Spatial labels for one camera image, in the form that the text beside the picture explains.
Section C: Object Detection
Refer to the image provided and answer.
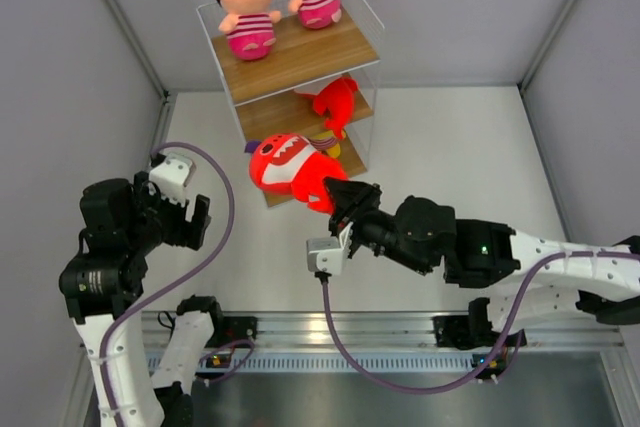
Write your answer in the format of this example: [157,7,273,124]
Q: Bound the aluminium frame post left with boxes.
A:
[74,0,171,103]

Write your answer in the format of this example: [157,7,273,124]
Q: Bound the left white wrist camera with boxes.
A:
[148,152,196,207]

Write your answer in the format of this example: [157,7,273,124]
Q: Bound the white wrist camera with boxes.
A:
[306,223,353,276]
[148,152,196,207]

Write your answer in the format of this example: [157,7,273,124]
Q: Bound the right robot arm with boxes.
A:
[324,178,639,350]

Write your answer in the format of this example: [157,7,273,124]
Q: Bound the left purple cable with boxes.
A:
[99,140,256,413]

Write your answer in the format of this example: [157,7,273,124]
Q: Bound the aluminium mounting rail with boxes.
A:
[142,311,625,378]

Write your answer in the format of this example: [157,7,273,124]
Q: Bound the aluminium frame post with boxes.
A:
[74,0,171,103]
[517,0,614,91]

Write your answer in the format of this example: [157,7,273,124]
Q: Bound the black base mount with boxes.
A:
[205,315,258,349]
[433,315,501,351]

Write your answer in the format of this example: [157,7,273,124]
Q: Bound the white wire wooden shelf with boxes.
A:
[197,0,385,177]

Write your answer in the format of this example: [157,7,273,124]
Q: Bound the yellow plush toy striped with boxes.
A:
[309,131,341,159]

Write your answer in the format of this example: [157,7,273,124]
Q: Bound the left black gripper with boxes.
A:
[125,172,209,255]

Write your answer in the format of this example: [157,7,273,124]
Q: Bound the aluminium frame post right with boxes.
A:
[517,0,614,91]

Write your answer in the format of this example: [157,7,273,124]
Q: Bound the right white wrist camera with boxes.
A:
[306,223,353,276]

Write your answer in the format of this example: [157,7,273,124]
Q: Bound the red shark plush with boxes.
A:
[244,133,348,215]
[293,76,359,140]

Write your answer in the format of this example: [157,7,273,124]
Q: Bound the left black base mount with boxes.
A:
[205,315,258,349]

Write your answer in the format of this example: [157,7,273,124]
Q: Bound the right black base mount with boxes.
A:
[433,315,501,351]

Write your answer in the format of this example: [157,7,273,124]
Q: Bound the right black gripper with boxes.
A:
[324,176,434,277]

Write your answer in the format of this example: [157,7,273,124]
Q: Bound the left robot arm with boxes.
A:
[59,172,226,426]

